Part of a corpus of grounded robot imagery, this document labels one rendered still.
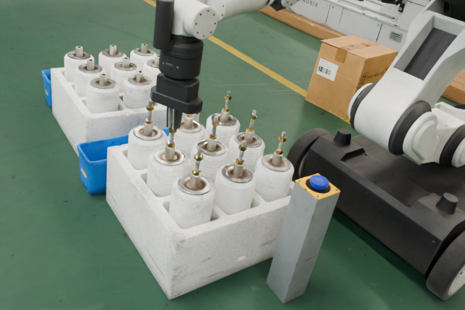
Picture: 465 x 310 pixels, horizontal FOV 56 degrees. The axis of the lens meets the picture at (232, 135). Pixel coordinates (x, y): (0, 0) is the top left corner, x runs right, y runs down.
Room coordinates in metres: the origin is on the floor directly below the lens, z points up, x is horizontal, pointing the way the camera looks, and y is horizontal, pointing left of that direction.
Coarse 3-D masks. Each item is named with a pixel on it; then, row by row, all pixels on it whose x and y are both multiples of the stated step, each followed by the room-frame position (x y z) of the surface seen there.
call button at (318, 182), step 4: (312, 176) 0.78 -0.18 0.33; (316, 176) 0.78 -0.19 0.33; (320, 176) 0.78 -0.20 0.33; (312, 180) 0.76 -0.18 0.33; (316, 180) 0.76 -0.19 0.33; (320, 180) 0.77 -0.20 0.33; (324, 180) 0.77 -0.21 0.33; (312, 184) 0.76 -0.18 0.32; (316, 184) 0.75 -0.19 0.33; (320, 184) 0.75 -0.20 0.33; (324, 184) 0.76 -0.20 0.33; (328, 184) 0.76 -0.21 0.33; (316, 188) 0.75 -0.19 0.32; (320, 188) 0.75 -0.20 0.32; (324, 188) 0.76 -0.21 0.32
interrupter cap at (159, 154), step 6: (156, 150) 0.88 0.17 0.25; (162, 150) 0.89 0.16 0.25; (180, 150) 0.90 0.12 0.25; (156, 156) 0.85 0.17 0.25; (162, 156) 0.86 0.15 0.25; (174, 156) 0.87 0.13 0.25; (180, 156) 0.87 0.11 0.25; (162, 162) 0.83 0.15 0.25; (168, 162) 0.84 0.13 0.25; (174, 162) 0.85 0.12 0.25; (180, 162) 0.85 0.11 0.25
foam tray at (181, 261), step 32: (128, 192) 0.86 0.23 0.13; (288, 192) 0.94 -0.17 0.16; (128, 224) 0.85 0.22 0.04; (160, 224) 0.73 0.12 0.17; (224, 224) 0.75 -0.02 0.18; (256, 224) 0.81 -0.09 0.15; (160, 256) 0.71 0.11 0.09; (192, 256) 0.70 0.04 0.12; (224, 256) 0.76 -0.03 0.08; (256, 256) 0.83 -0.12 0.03; (192, 288) 0.71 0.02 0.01
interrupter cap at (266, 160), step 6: (264, 156) 0.95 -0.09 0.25; (270, 156) 0.95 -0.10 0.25; (282, 156) 0.96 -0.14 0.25; (264, 162) 0.92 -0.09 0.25; (270, 162) 0.93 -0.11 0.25; (282, 162) 0.94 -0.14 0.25; (288, 162) 0.94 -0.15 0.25; (270, 168) 0.90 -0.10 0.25; (276, 168) 0.90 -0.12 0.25; (282, 168) 0.91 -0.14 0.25; (288, 168) 0.91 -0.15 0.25
